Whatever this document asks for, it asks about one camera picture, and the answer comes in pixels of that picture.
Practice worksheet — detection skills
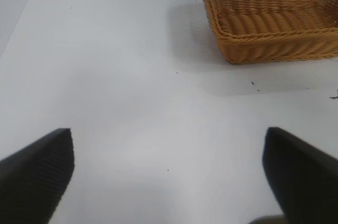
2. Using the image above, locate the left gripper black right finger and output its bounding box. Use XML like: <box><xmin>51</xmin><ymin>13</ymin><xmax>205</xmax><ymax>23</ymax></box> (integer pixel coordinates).
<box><xmin>261</xmin><ymin>126</ymin><xmax>338</xmax><ymax>224</ymax></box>

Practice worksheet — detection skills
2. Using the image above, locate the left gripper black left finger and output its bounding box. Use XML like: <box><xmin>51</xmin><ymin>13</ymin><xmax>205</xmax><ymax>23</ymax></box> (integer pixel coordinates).
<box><xmin>0</xmin><ymin>128</ymin><xmax>76</xmax><ymax>224</ymax></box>

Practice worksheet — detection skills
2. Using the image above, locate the tan woven wicker basket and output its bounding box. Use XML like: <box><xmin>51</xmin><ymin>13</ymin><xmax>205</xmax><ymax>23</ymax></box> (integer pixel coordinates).
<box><xmin>200</xmin><ymin>0</ymin><xmax>338</xmax><ymax>65</ymax></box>

